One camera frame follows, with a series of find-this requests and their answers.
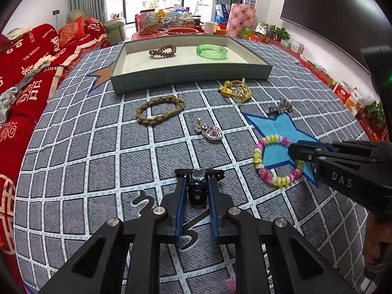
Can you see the grey twisted cloth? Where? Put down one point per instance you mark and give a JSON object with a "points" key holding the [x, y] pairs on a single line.
{"points": [[27, 78]]}

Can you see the grey checked mat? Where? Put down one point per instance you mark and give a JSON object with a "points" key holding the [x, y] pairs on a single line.
{"points": [[92, 159]]}

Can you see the silver star hair clip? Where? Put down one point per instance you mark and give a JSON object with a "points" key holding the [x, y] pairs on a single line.
{"points": [[280, 107]]}

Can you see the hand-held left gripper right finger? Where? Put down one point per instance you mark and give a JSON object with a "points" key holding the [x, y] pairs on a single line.
{"points": [[214, 208]]}

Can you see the red patterned cushion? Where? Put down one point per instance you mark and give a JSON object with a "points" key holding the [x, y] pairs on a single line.
{"points": [[71, 32]]}

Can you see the silver heart pendant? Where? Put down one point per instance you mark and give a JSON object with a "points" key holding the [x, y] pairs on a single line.
{"points": [[213, 134]]}

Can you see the green translucent bangle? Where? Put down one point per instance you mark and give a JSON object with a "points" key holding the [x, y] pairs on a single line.
{"points": [[211, 54]]}

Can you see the white cup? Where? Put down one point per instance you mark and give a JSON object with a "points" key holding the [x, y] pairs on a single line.
{"points": [[209, 27]]}

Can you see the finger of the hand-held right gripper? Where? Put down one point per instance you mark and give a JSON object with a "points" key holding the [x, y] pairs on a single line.
{"points": [[303, 153], [324, 147]]}

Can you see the black television screen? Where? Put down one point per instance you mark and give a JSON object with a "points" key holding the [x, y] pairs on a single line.
{"points": [[324, 6]]}

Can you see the red white carton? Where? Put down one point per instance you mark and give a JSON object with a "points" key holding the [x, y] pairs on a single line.
{"points": [[344, 98]]}

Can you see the clear jar of nuts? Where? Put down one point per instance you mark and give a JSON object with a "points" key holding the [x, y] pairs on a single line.
{"points": [[147, 24]]}

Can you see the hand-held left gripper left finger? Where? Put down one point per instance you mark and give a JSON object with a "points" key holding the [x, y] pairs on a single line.
{"points": [[180, 203]]}

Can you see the red plastic basket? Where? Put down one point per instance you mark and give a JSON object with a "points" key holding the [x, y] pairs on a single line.
{"points": [[182, 31]]}

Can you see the green potted plant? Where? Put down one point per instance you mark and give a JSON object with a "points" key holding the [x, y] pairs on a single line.
{"points": [[280, 32]]}

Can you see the blue white box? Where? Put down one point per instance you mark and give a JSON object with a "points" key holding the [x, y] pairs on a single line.
{"points": [[222, 12]]}

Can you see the white round cushion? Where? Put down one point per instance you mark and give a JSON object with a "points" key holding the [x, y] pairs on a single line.
{"points": [[17, 33]]}

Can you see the red patterned gift bag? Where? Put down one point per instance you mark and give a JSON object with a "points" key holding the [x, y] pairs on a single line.
{"points": [[242, 20]]}

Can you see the red printed sofa cover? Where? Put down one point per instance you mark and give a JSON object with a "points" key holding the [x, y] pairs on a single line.
{"points": [[30, 67]]}

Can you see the grey jewelry tray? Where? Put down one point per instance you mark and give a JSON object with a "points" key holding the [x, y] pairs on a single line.
{"points": [[183, 78]]}

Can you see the person's right hand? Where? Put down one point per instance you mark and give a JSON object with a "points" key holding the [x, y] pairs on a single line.
{"points": [[372, 239]]}

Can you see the small leafy potted plant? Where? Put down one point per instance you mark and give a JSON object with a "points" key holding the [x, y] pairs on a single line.
{"points": [[376, 113]]}

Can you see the beige armchair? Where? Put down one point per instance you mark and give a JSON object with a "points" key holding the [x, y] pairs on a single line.
{"points": [[116, 27]]}

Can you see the red round table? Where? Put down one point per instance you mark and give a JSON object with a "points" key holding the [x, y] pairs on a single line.
{"points": [[162, 34]]}

